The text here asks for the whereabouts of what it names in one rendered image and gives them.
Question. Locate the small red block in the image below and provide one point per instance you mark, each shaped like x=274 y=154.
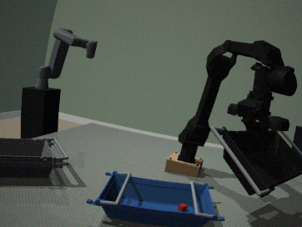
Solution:
x=182 y=207

